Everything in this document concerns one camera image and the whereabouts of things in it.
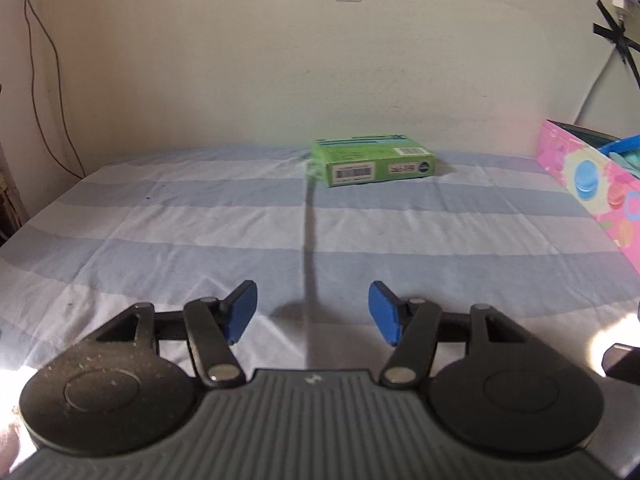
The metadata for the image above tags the black tape cross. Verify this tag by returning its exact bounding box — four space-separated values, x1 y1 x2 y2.
592 0 640 86

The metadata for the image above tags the pink gold-lined tin box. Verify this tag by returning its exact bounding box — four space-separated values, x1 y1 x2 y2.
536 120 639 266

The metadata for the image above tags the white wall cable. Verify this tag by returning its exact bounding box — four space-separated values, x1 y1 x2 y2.
572 49 622 126

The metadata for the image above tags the teal item in tin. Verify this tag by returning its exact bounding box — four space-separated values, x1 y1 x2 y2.
598 134 640 179

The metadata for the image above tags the blue striped bed sheet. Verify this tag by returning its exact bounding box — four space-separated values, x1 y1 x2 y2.
0 145 640 411

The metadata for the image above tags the red thin wire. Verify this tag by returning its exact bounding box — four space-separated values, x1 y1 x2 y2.
14 0 87 180

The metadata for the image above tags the green cardboard box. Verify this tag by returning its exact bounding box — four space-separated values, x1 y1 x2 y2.
311 134 436 188

